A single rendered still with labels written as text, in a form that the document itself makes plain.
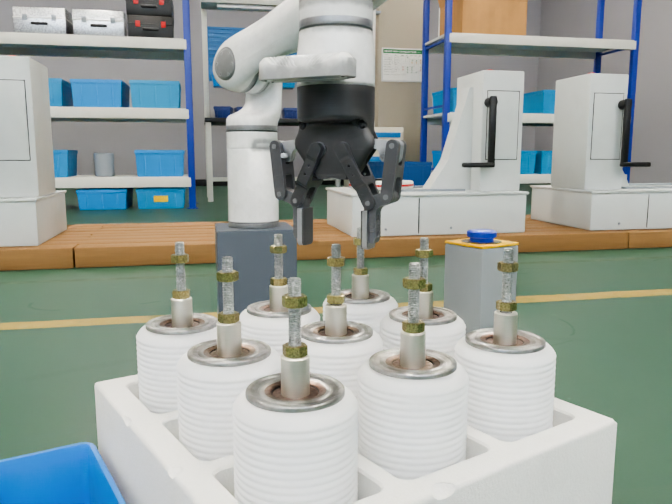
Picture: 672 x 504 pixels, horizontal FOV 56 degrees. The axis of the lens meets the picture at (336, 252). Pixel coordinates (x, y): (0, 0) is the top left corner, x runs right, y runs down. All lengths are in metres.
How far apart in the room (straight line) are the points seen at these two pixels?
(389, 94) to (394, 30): 0.67
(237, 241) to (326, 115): 0.56
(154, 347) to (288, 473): 0.25
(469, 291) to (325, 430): 0.44
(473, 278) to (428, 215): 1.97
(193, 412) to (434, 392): 0.21
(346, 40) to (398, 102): 6.50
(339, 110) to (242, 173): 0.56
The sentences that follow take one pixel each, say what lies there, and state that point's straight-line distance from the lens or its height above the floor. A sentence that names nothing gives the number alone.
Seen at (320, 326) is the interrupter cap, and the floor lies 0.25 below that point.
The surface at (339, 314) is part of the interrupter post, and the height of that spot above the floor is 0.27.
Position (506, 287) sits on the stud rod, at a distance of 0.63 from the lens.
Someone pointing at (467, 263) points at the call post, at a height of 0.29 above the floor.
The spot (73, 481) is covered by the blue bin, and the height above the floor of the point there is 0.08.
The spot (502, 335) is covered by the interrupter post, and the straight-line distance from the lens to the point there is 0.63.
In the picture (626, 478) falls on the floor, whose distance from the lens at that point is 0.99.
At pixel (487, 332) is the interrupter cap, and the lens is 0.66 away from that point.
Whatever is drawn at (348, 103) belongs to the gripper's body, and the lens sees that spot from 0.59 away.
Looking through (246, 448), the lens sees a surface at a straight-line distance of 0.48.
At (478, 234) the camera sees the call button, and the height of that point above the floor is 0.33.
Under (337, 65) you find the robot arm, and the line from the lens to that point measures 0.55.
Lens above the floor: 0.43
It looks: 9 degrees down
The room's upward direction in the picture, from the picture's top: straight up
